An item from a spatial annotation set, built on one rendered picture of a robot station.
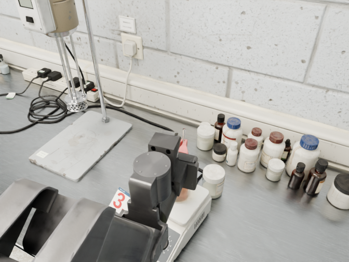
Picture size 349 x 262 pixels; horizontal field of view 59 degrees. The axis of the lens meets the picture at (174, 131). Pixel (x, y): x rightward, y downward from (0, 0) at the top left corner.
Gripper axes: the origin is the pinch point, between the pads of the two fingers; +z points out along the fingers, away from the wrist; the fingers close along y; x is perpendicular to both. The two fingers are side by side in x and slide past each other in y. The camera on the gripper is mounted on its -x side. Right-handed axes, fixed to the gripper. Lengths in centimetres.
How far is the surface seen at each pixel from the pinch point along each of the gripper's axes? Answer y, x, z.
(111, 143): 29.9, 23.4, 19.8
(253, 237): -18.7, 24.8, -0.3
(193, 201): -3.4, 16.1, -1.1
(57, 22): 36.5, -17.2, 14.3
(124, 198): 15.4, 22.0, -1.0
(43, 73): 74, 18, 46
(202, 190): -4.6, 16.0, 2.8
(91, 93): 49, 20, 42
